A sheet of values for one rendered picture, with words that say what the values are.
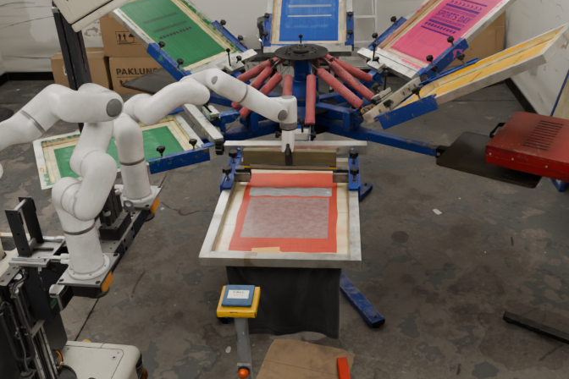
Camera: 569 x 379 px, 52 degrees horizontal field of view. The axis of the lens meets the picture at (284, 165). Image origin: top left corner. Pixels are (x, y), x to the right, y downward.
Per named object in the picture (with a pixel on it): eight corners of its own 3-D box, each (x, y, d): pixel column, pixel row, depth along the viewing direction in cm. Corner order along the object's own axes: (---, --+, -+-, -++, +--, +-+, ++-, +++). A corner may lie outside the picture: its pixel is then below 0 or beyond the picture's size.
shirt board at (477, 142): (554, 165, 285) (557, 150, 281) (532, 201, 256) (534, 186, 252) (321, 112, 354) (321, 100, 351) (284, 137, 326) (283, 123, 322)
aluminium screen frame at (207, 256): (361, 269, 206) (361, 260, 204) (199, 266, 212) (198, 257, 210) (356, 165, 275) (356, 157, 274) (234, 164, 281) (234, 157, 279)
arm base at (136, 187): (108, 203, 217) (101, 167, 210) (122, 186, 228) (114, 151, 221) (148, 205, 215) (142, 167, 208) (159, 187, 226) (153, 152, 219)
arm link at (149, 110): (197, 70, 207) (178, 57, 221) (113, 137, 200) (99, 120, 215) (218, 100, 216) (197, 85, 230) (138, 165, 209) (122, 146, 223)
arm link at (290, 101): (267, 105, 232) (256, 97, 239) (268, 129, 237) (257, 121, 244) (300, 97, 239) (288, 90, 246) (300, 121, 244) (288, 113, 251)
